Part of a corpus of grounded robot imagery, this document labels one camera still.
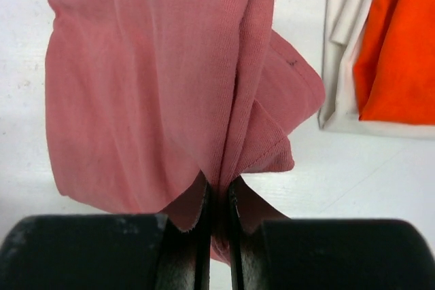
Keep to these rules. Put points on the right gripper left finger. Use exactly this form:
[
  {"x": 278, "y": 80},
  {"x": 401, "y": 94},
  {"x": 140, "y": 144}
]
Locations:
[{"x": 167, "y": 250}]

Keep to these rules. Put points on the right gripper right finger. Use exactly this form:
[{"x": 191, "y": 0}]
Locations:
[{"x": 271, "y": 251}]

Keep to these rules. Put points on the pink t shirt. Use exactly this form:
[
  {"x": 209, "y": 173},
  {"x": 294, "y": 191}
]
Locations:
[{"x": 142, "y": 96}]

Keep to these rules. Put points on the folded orange t shirt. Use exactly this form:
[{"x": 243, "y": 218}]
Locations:
[{"x": 394, "y": 73}]

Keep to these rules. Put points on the folded white t shirt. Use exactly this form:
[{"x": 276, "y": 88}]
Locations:
[{"x": 344, "y": 27}]

